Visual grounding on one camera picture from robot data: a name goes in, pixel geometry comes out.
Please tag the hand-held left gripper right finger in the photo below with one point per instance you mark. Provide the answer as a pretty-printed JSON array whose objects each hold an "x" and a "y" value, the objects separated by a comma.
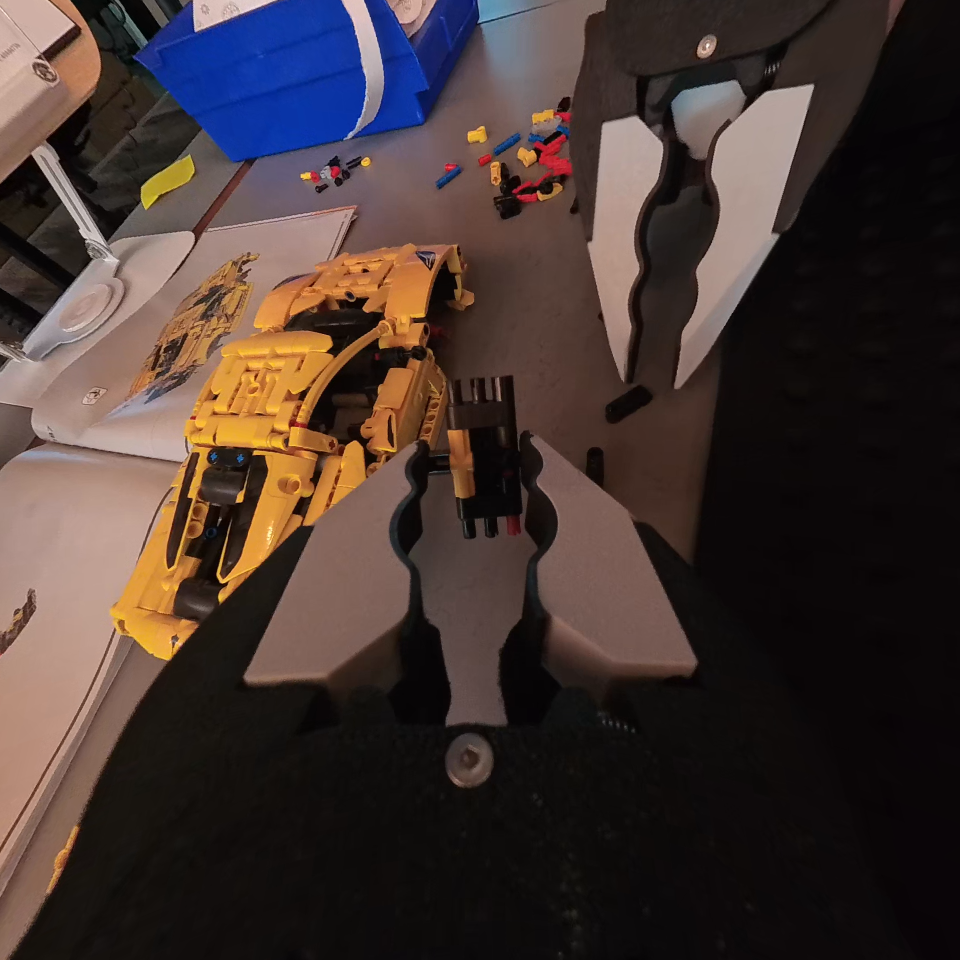
[{"x": 607, "y": 600}]

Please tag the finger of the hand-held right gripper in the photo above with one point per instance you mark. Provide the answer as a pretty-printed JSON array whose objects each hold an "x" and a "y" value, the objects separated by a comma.
[
  {"x": 750, "y": 210},
  {"x": 619, "y": 225}
]

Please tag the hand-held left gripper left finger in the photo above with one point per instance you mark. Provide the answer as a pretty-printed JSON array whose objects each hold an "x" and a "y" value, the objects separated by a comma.
[{"x": 330, "y": 607}]

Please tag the large pile of toy bricks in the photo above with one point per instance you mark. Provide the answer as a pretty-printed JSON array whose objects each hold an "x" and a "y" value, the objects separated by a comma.
[{"x": 540, "y": 161}]

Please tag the small black yellow brick assembly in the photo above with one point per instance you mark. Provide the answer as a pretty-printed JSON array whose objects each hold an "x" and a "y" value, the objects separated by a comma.
[{"x": 487, "y": 450}]

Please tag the yellow toy brick car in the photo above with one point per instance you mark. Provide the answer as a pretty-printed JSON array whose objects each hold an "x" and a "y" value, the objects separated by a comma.
[{"x": 255, "y": 375}]

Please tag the building instruction booklet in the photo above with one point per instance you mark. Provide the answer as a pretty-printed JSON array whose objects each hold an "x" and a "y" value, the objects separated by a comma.
[{"x": 60, "y": 525}]

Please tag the small cluster of toy bricks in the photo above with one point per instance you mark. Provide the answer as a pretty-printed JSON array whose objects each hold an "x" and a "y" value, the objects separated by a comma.
[{"x": 334, "y": 172}]

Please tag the grey desk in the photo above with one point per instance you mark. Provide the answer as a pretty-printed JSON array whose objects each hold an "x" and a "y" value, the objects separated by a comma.
[{"x": 525, "y": 300}]

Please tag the small black pin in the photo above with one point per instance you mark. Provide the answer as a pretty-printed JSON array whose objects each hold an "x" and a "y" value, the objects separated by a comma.
[{"x": 594, "y": 463}]

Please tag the black connector brick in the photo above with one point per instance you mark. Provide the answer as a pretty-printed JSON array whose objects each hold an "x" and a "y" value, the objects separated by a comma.
[{"x": 628, "y": 403}]

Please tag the white printed paper bag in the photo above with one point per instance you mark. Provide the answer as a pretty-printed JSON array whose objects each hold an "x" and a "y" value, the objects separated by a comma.
[{"x": 367, "y": 75}]

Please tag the blue plastic bin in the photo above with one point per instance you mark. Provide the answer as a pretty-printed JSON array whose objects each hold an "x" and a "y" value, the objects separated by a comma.
[{"x": 285, "y": 75}]

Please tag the yellow tape strip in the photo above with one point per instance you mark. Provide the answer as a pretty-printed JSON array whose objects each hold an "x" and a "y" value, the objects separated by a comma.
[{"x": 169, "y": 184}]

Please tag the printed instruction sheet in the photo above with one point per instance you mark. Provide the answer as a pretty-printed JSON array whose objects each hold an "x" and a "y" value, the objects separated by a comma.
[{"x": 22, "y": 30}]

